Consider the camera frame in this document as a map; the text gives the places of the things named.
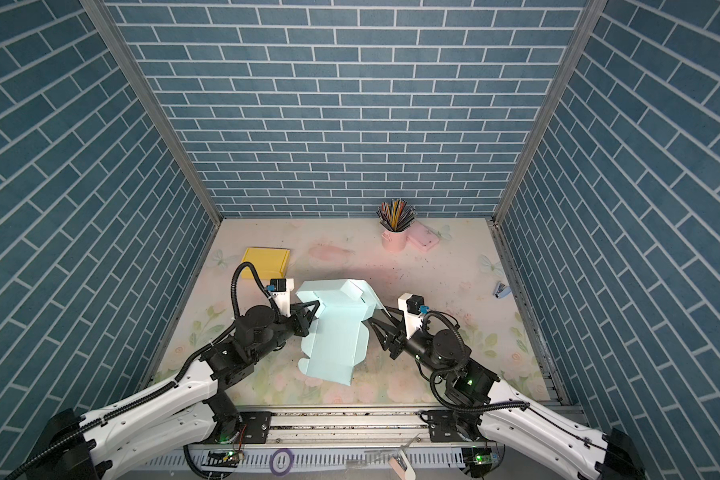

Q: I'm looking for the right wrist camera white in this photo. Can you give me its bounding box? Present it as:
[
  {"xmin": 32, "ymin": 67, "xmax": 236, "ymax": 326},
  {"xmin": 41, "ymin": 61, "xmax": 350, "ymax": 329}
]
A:
[{"xmin": 398, "ymin": 293, "xmax": 426, "ymax": 339}]

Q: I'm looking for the yellow paper box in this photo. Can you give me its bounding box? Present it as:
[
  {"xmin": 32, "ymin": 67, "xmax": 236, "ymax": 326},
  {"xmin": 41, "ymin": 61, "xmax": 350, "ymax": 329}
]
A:
[{"xmin": 241, "ymin": 247, "xmax": 290, "ymax": 282}]

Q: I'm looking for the light blue paper box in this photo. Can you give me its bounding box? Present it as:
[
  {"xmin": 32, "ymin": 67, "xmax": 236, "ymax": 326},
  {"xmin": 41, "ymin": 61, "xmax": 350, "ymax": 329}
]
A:
[{"xmin": 296, "ymin": 279, "xmax": 383, "ymax": 386}]

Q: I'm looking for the aluminium corner post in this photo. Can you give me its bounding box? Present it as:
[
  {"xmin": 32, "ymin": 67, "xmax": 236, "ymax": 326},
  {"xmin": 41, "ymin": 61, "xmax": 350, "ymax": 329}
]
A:
[
  {"xmin": 493, "ymin": 0, "xmax": 607, "ymax": 225},
  {"xmin": 80, "ymin": 0, "xmax": 222, "ymax": 227}
]

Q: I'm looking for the white pink clip tool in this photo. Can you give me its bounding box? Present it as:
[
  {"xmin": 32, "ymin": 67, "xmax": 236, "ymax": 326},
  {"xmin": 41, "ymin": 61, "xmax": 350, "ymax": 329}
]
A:
[{"xmin": 388, "ymin": 449, "xmax": 416, "ymax": 480}]

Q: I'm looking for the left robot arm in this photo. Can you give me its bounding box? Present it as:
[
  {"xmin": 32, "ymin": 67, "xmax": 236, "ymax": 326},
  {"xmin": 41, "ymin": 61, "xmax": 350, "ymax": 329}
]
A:
[{"xmin": 9, "ymin": 300, "xmax": 320, "ymax": 479}]

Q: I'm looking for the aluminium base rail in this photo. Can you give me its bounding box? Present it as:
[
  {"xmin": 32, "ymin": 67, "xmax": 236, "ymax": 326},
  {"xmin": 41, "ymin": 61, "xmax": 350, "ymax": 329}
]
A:
[{"xmin": 131, "ymin": 403, "xmax": 613, "ymax": 480}]

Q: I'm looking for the pink flat paper box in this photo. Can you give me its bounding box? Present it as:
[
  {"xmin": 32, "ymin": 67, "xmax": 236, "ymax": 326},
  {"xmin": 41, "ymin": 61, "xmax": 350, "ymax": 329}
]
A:
[{"xmin": 406, "ymin": 221, "xmax": 440, "ymax": 253}]

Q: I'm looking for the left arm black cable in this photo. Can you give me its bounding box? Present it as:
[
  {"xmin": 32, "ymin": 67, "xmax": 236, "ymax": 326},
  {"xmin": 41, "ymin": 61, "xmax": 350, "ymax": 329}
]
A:
[{"xmin": 2, "ymin": 261, "xmax": 277, "ymax": 480}]

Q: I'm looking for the aluminium corner post left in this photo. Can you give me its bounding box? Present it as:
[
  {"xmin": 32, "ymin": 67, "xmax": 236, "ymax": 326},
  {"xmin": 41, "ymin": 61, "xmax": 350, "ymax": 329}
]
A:
[{"xmin": 80, "ymin": 0, "xmax": 222, "ymax": 227}]

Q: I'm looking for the pink metal pencil cup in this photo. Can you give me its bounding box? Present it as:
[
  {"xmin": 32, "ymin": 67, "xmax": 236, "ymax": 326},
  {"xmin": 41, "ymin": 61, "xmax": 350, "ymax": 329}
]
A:
[{"xmin": 381, "ymin": 229, "xmax": 407, "ymax": 253}]

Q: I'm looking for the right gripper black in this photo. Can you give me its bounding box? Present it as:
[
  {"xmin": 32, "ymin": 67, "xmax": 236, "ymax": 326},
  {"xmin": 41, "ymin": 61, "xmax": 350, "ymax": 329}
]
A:
[{"xmin": 371, "ymin": 305, "xmax": 452, "ymax": 382}]

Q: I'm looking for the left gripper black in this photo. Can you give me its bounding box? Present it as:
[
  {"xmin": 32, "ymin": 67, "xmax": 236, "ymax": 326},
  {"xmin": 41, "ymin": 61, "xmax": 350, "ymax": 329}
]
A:
[{"xmin": 249, "ymin": 299, "xmax": 322, "ymax": 365}]

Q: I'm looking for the coloured pencils bundle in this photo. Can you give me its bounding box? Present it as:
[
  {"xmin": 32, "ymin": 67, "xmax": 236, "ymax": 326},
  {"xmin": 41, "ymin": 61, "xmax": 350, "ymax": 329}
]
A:
[{"xmin": 376, "ymin": 199, "xmax": 417, "ymax": 233}]

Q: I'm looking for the aluminium corner post right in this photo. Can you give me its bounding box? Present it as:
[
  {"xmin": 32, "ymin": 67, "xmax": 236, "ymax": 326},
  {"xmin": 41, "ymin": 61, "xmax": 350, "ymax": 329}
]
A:
[{"xmin": 493, "ymin": 0, "xmax": 607, "ymax": 225}]

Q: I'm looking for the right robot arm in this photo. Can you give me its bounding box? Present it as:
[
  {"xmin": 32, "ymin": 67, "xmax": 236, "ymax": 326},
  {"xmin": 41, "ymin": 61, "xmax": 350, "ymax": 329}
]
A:
[{"xmin": 365, "ymin": 311, "xmax": 646, "ymax": 479}]

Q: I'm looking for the purple tape ring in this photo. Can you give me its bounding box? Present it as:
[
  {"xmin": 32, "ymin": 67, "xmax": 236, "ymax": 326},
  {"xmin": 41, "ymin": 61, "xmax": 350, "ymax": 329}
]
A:
[{"xmin": 269, "ymin": 448, "xmax": 296, "ymax": 478}]

